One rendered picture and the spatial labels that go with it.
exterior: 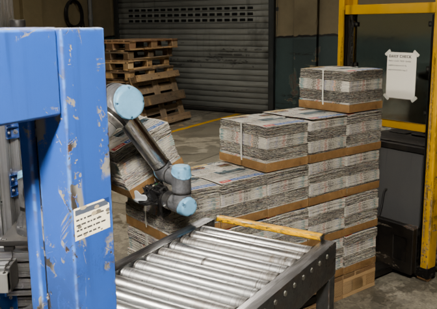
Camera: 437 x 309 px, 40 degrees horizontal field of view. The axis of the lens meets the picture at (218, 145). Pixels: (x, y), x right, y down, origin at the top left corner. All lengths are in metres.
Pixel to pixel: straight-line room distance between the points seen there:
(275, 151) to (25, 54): 2.37
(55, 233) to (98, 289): 0.09
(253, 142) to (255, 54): 7.34
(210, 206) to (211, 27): 8.10
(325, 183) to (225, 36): 7.47
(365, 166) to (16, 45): 2.98
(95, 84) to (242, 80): 9.72
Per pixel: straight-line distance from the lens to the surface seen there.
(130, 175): 2.56
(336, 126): 3.28
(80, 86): 0.73
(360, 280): 3.72
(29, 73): 0.68
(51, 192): 0.76
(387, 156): 4.07
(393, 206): 4.12
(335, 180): 3.34
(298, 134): 3.07
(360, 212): 3.57
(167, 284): 1.86
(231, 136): 3.13
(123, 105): 2.12
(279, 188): 3.04
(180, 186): 2.31
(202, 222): 2.36
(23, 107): 0.68
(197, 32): 10.87
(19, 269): 2.33
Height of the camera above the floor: 1.55
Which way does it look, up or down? 11 degrees down
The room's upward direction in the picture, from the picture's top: 1 degrees counter-clockwise
